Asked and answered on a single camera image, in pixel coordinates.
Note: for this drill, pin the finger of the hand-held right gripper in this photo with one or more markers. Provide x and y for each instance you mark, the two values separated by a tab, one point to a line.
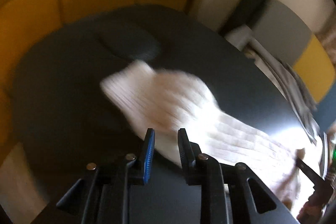
309	169

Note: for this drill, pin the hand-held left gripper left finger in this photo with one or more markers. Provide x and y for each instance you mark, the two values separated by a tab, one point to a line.
149	158

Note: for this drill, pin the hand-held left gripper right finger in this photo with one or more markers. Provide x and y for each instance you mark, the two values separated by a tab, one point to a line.
183	150

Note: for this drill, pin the white knitted sweater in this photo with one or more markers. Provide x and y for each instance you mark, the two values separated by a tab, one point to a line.
170	103

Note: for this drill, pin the grey crumpled blanket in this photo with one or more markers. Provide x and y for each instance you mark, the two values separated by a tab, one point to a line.
288	77

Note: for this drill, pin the black padded bar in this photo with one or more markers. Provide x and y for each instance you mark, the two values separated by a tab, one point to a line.
253	3

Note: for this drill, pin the yellow wall panel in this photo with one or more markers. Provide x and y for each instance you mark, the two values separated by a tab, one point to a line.
312	69

